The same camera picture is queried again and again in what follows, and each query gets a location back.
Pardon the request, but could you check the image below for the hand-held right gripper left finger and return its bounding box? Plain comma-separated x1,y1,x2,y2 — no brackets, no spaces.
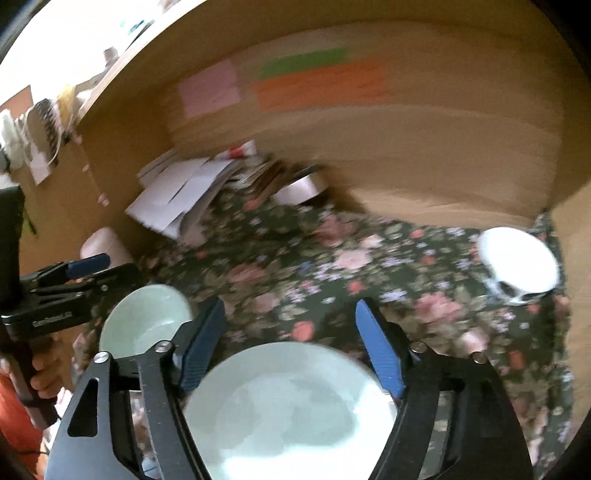
44,298,227,480

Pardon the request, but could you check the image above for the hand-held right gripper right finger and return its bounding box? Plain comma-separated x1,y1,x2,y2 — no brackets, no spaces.
355,298,536,480

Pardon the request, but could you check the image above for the mint green bowl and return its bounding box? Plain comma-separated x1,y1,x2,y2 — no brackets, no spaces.
98,284,194,361

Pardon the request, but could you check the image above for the orange paper note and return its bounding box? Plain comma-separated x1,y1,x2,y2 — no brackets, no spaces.
253,62,387,112

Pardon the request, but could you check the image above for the green paper note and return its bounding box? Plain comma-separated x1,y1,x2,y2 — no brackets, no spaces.
257,47,348,79

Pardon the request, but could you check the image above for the pink paper note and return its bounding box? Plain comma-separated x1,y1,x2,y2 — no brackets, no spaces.
178,59,243,119

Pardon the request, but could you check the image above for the mint green plate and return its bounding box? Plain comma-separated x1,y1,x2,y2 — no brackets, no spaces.
182,342,400,480

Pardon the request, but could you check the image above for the floral tablecloth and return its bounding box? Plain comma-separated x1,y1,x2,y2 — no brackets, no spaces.
69,184,579,480

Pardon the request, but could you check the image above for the person's left hand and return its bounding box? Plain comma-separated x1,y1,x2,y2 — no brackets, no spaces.
27,339,68,400

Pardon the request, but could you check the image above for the clutter on shelf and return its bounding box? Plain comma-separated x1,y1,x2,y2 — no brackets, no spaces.
0,46,121,185

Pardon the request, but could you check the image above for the white patterned bowl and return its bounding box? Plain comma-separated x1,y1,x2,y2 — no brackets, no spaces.
477,226,562,306

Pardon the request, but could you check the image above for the wooden shelf board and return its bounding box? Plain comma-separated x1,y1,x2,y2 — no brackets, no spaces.
69,0,218,134

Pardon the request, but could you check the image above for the stack of white papers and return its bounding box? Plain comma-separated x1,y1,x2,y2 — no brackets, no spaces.
124,147,260,241

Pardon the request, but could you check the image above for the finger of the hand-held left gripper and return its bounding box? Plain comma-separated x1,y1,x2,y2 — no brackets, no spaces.
21,253,112,296
69,262,146,315

